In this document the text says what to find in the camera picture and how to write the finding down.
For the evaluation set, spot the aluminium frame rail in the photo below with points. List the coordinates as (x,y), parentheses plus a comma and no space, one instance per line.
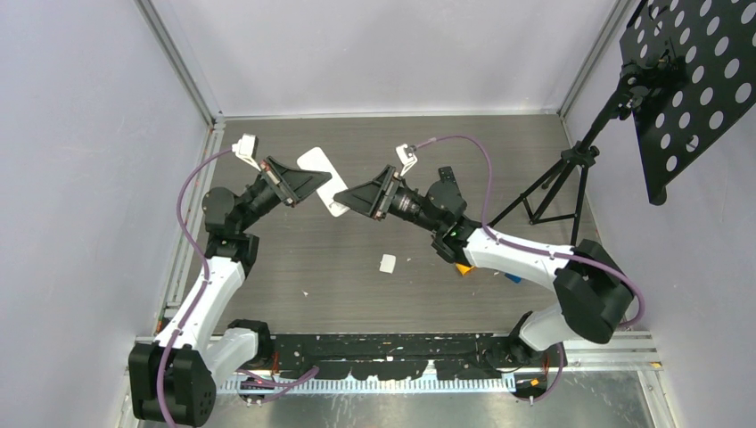
(626,352)

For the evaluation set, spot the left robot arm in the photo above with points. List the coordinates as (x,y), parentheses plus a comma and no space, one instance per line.
(207,283)

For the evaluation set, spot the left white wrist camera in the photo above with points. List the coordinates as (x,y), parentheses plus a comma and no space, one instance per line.
(245,150)

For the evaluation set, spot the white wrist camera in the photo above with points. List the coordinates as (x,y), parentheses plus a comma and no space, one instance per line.
(407,157)
(245,150)

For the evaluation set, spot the white battery cover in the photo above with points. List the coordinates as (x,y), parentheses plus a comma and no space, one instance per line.
(388,263)

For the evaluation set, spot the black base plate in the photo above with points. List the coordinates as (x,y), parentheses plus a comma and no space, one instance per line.
(365,363)

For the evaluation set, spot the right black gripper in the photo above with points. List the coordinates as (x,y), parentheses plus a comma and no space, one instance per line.
(373,199)

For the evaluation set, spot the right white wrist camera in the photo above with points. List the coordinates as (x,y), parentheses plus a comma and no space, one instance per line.
(407,157)

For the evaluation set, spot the black tripod stand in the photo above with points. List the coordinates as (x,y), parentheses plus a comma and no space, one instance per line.
(567,171)

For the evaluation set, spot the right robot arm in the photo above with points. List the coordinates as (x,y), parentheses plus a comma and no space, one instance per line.
(591,300)

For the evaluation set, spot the white remote control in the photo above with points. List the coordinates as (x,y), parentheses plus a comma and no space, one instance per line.
(316,160)

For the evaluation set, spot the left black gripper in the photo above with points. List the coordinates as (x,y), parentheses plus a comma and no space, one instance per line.
(294,183)

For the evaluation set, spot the orange block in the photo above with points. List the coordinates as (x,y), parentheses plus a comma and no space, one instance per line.
(463,269)

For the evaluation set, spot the black perforated panel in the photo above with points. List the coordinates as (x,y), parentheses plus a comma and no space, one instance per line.
(690,70)

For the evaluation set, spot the black remote control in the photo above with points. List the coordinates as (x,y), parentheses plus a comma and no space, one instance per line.
(447,175)

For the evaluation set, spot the blue green striped block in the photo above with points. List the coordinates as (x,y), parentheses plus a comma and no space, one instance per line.
(514,279)

